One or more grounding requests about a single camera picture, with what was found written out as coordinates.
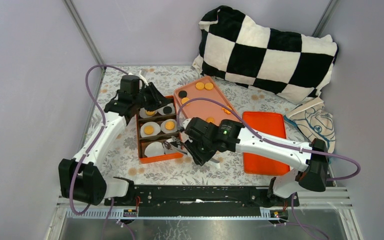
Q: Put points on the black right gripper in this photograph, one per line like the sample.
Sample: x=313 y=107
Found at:
x=199 y=158

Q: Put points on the white paper liner top left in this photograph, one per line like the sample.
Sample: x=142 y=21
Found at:
x=144 y=114

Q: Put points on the metal serving tongs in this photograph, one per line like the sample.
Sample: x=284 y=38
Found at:
x=213 y=162

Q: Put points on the orange fish cookie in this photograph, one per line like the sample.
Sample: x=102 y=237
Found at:
x=227 y=110

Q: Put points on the orange cookie box with liners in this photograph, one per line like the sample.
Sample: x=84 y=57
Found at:
x=143 y=142

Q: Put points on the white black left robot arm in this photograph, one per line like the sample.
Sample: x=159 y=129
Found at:
x=80 y=177

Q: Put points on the pink cookie tray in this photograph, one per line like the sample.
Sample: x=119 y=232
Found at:
x=203 y=103

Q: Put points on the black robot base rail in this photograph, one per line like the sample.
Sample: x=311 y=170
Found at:
x=201 y=201

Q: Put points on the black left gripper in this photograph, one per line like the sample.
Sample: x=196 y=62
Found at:
x=158 y=100

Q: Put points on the floral tablecloth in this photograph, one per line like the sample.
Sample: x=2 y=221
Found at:
x=122 y=159

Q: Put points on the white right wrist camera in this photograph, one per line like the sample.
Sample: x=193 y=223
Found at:
x=182 y=126

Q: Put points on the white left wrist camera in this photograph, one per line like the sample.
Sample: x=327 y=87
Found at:
x=141 y=74

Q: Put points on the white paper liner middle right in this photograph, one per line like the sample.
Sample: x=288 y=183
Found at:
x=166 y=131

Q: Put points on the white paper liner top right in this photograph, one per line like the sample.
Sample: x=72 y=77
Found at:
x=161 y=112

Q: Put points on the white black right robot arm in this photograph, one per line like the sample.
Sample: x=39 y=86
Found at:
x=308 y=161

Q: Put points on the orange box lid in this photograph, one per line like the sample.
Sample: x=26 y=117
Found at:
x=269 y=123

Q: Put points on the beige blue printed cloth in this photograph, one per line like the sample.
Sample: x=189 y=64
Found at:
x=314 y=122

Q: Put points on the swirl butter cookie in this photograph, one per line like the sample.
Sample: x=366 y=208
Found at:
x=210 y=120

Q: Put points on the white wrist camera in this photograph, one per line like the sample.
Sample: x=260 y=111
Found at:
x=141 y=74
x=182 y=126

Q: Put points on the black white checkered pillow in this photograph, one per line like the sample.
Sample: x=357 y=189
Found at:
x=291 y=65

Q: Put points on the yellow round biscuit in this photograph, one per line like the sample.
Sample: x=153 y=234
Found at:
x=209 y=86
x=199 y=86
x=150 y=113
x=170 y=125
x=148 y=130
x=184 y=100

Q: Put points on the black sandwich cookie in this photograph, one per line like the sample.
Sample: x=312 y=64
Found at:
x=182 y=94
x=167 y=110

